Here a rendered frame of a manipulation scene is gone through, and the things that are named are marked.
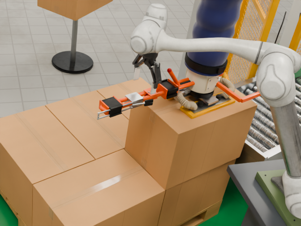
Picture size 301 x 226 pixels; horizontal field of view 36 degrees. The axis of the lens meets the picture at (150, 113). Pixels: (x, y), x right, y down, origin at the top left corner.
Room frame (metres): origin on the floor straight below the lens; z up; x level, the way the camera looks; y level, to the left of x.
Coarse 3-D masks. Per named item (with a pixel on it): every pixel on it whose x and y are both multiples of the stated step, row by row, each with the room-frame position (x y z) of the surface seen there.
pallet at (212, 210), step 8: (0, 192) 2.02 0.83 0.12; (8, 200) 1.96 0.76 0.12; (208, 208) 2.20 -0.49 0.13; (216, 208) 2.27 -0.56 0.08; (16, 216) 1.87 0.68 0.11; (192, 216) 2.10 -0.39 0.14; (200, 216) 2.22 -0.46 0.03; (208, 216) 2.23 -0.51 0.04; (24, 224) 1.79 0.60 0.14; (184, 224) 2.13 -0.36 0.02; (192, 224) 2.14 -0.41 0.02
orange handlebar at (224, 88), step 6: (186, 78) 2.18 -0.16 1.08; (186, 84) 2.12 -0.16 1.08; (192, 84) 2.15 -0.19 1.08; (216, 84) 2.20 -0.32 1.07; (222, 84) 2.19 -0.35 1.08; (144, 90) 1.98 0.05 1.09; (150, 90) 1.99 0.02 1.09; (156, 90) 2.02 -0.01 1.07; (222, 90) 2.16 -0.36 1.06; (228, 90) 2.14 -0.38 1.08; (144, 96) 1.94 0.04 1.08; (150, 96) 1.95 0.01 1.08; (156, 96) 1.97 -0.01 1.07; (234, 96) 2.10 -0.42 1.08; (246, 96) 2.11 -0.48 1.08; (252, 96) 2.13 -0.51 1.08; (126, 102) 1.86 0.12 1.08; (102, 108) 1.78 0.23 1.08
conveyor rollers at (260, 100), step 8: (296, 80) 3.42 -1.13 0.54; (256, 88) 3.15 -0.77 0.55; (296, 88) 3.30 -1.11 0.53; (296, 96) 3.19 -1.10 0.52; (264, 104) 2.96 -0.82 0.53; (296, 104) 3.02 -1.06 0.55; (256, 112) 2.81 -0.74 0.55; (264, 112) 2.85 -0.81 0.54; (256, 120) 2.71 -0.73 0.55; (264, 120) 2.74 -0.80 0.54; (272, 120) 2.79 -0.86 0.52; (256, 128) 2.66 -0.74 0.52; (264, 128) 2.63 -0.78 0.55; (272, 128) 2.68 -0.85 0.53; (248, 136) 2.51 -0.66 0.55; (256, 136) 2.55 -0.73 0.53; (264, 136) 2.54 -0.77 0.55; (272, 136) 2.57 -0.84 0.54; (256, 144) 2.44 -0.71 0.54; (264, 144) 2.49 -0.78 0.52; (272, 144) 2.47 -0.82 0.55
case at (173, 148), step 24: (192, 96) 2.23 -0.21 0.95; (240, 96) 2.33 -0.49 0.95; (144, 120) 2.06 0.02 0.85; (168, 120) 1.97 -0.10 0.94; (192, 120) 2.01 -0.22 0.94; (216, 120) 2.05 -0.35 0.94; (240, 120) 2.19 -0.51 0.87; (144, 144) 2.04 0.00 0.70; (168, 144) 1.90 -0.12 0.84; (192, 144) 1.95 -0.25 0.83; (216, 144) 2.09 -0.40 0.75; (240, 144) 2.25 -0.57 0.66; (144, 168) 2.01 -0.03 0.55; (168, 168) 1.88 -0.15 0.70; (192, 168) 1.99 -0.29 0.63
